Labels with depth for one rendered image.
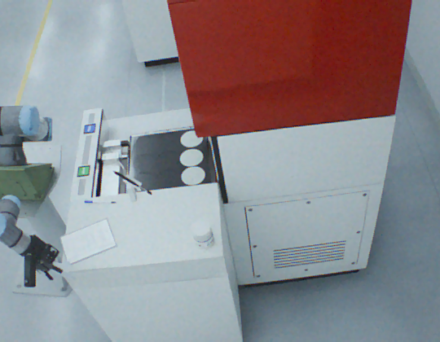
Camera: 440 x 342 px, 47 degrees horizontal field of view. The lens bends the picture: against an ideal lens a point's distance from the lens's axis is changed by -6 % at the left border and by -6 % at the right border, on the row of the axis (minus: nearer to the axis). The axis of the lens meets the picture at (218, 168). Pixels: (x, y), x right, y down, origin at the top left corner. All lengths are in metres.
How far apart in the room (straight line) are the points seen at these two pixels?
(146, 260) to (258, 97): 0.71
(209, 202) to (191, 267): 0.27
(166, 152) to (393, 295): 1.44
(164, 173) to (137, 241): 0.40
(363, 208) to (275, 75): 0.90
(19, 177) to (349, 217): 1.50
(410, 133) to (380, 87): 1.81
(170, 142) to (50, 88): 2.26
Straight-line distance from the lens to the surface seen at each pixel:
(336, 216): 2.42
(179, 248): 1.96
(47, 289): 3.22
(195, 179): 2.23
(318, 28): 1.67
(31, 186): 2.44
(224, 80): 1.75
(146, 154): 2.38
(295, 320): 2.84
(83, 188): 2.27
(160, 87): 4.11
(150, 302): 2.23
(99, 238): 2.07
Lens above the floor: 2.60
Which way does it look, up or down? 49 degrees down
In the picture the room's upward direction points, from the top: 10 degrees counter-clockwise
